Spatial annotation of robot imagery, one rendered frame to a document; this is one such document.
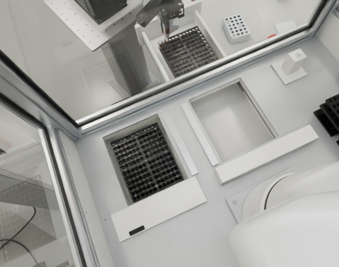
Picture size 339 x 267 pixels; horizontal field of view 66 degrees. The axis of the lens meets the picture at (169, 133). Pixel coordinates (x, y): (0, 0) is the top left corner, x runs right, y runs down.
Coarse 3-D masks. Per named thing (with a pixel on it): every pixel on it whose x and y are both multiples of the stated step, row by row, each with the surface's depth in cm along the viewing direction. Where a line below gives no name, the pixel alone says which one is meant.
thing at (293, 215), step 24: (288, 168) 77; (312, 168) 49; (336, 168) 42; (240, 192) 75; (264, 192) 59; (288, 192) 46; (312, 192) 42; (336, 192) 24; (240, 216) 73; (264, 216) 23; (288, 216) 22; (312, 216) 21; (336, 216) 21; (240, 240) 24; (264, 240) 22; (288, 240) 21; (312, 240) 21; (336, 240) 20; (240, 264) 25; (264, 264) 22; (288, 264) 21; (312, 264) 20; (336, 264) 20
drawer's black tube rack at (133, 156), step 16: (128, 144) 89; (144, 144) 89; (160, 144) 92; (128, 160) 90; (144, 160) 87; (160, 160) 86; (128, 176) 85; (144, 176) 88; (160, 176) 88; (176, 176) 84; (144, 192) 83
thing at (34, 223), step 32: (0, 128) 50; (32, 128) 64; (0, 160) 45; (32, 160) 57; (0, 192) 41; (32, 192) 51; (0, 224) 38; (32, 224) 46; (64, 224) 58; (0, 256) 36; (32, 256) 42; (64, 256) 52
